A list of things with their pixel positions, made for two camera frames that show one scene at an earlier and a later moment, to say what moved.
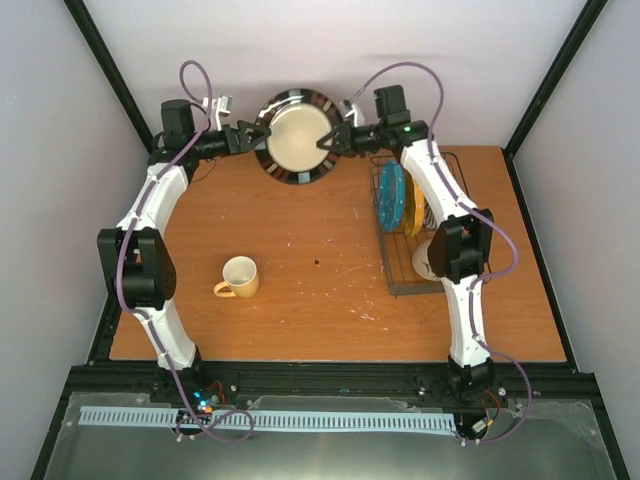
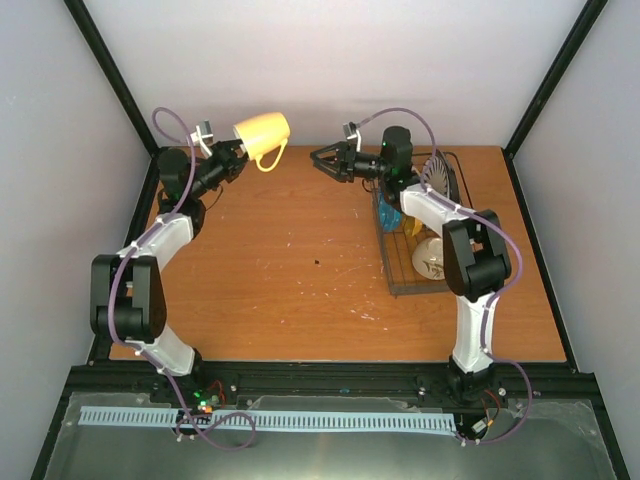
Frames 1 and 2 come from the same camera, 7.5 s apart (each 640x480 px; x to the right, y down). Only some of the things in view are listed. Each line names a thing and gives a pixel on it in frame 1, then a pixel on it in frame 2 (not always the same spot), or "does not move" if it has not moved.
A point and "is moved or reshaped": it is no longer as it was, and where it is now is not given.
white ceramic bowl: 420,262 does not move
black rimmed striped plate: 298,119 is moved or reshaped
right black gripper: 340,132 -> 343,172
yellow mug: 240,278 -> 262,134
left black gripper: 242,145 -> 228,160
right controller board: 479,428 does not move
